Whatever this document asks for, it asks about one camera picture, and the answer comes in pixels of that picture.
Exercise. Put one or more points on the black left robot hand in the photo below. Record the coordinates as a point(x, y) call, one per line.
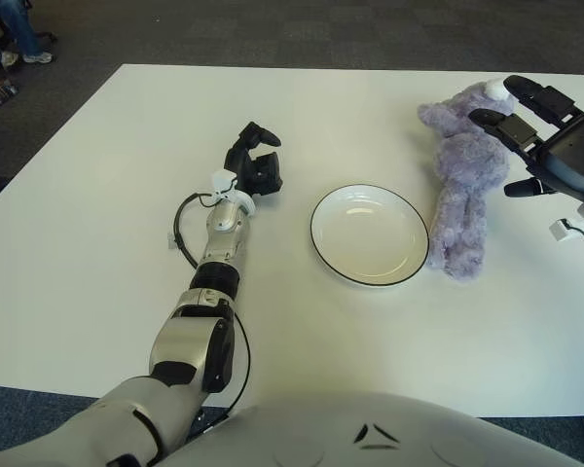
point(238, 165)

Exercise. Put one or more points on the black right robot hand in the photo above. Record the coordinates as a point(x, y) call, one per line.
point(572, 160)

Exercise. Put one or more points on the purple plush bunny doll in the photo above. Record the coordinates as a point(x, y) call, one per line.
point(464, 194)

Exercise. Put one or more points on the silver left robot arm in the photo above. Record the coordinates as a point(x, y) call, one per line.
point(180, 340)

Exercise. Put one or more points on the white plate with black rim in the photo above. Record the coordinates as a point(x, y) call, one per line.
point(370, 238)

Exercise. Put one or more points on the white sneaker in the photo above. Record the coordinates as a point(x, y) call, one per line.
point(10, 59)
point(39, 58)

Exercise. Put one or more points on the silver grey robot torso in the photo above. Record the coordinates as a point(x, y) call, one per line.
point(370, 438)

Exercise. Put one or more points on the black waist bracket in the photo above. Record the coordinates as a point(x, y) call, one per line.
point(209, 423)

